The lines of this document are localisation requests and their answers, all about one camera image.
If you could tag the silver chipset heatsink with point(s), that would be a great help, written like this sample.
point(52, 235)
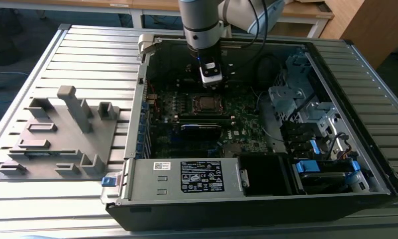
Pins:
point(233, 149)

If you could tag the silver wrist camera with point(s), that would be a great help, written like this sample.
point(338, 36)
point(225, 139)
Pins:
point(211, 77)

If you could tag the black PC case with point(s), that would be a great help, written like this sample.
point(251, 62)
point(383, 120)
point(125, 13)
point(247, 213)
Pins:
point(218, 214)

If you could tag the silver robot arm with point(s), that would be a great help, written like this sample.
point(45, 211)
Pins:
point(198, 22)

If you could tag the grey parts rack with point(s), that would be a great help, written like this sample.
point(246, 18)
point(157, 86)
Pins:
point(69, 149)

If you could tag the blue case latch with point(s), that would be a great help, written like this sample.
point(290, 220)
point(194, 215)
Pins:
point(107, 181)

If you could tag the wooden cabinet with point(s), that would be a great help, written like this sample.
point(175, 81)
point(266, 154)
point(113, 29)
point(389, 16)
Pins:
point(378, 25)

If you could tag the black graphics card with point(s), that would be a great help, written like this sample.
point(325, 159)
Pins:
point(199, 135)

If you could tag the black disk drive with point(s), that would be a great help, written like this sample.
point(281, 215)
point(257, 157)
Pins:
point(321, 180)

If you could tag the green motherboard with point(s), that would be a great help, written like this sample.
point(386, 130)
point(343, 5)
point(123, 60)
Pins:
point(249, 129)

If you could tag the metal drive cage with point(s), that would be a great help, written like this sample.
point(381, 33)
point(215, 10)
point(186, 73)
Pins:
point(279, 93)

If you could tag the silver CPU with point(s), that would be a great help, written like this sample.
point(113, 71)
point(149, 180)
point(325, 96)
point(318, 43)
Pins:
point(206, 103)

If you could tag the white barcode sticker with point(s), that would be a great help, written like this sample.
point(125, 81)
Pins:
point(161, 165)

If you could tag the black power supply label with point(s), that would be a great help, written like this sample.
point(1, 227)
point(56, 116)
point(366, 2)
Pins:
point(202, 174)

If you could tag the silver power supply unit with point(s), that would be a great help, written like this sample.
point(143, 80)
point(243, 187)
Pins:
point(145, 179)

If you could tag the green RAM stick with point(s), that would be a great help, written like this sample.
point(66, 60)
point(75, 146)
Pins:
point(40, 153)
point(205, 121)

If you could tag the wooden desk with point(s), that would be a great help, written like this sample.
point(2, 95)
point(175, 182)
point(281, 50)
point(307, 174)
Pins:
point(305, 14)

